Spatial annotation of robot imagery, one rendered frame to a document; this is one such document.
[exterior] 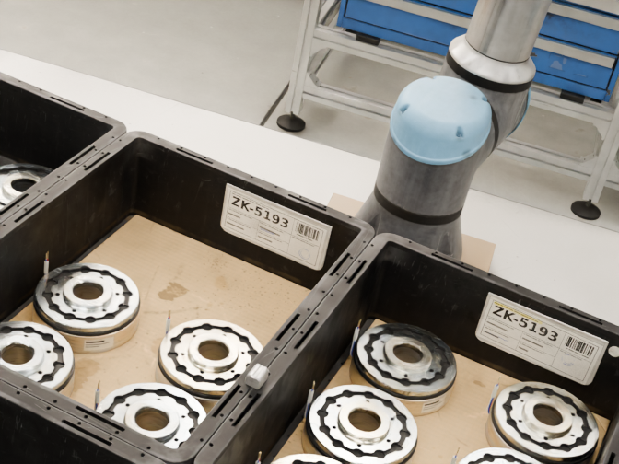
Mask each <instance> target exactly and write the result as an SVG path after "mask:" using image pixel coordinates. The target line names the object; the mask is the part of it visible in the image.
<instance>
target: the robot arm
mask: <svg viewBox="0 0 619 464"><path fill-rule="evenodd" d="M551 2H552V0H478V2H477V5H476V8H475V10H474V12H473V17H472V20H471V23H470V25H469V28H468V30H467V33H466V34H464V35H461V36H459V37H457V38H455V39H454V40H453V41H452V42H451V43H450V46H449V49H448V52H447V54H446V57H445V60H444V63H443V65H442V68H441V71H440V73H439V76H434V78H433V79H430V78H428V77H424V78H421V79H418V80H415V81H414V82H412V83H411V84H409V85H408V86H407V87H406V88H405V89H404V90H403V91H402V93H401V94H400V96H399V97H398V100H397V103H396V104H395V106H394V108H393V110H392V113H391V119H390V129H389V132H388V135H387V139H386V143H385V146H384V150H383V154H382V157H381V161H380V167H379V171H378V175H377V178H376V182H375V186H374V189H373V192H372V193H371V194H370V195H369V197H368V198H367V199H366V201H365V202H364V204H363V205H362V206H361V208H360V209H359V211H358V212H357V213H356V215H355V218H357V219H360V220H362V221H365V222H367V223H368V224H370V225H371V226H372V227H373V228H374V231H375V236H377V235H379V234H383V233H391V234H395V235H398V236H401V237H403V238H407V239H409V240H412V241H413V242H416V243H418V244H421V245H423V246H425V247H428V248H430V249H433V250H436V251H438V252H440V253H443V254H445V255H448V256H450V257H452V258H454V259H456V260H459V261H460V260H461V256H462V235H461V212H462V209H463V206H464V204H465V201H466V198H467V195H468V191H469V189H470V186H471V183H472V180H473V176H474V174H475V172H476V170H477V169H478V168H479V167H480V166H481V165H482V163H483V162H484V161H485V160H486V159H487V158H488V157H489V156H490V155H491V154H492V153H493V152H494V151H495V149H496V148H497V147H498V146H499V145H500V144H501V143H502V142H503V141H504V140H505V139H506V138H507V137H508V136H510V135H511V134H512V133H513V132H514V131H515V130H516V129H517V128H518V127H519V126H520V124H521V122H522V121H523V119H524V117H525V115H526V112H527V110H528V108H529V105H530V101H531V83H532V80H533V79H534V76H535V72H536V67H535V65H534V63H533V61H532V59H531V57H530V55H531V51H532V48H533V46H534V43H535V42H536V39H537V37H538V34H539V32H540V29H541V27H542V24H543V21H544V19H545V16H546V14H547V11H548V9H549V6H550V5H551Z"/></svg>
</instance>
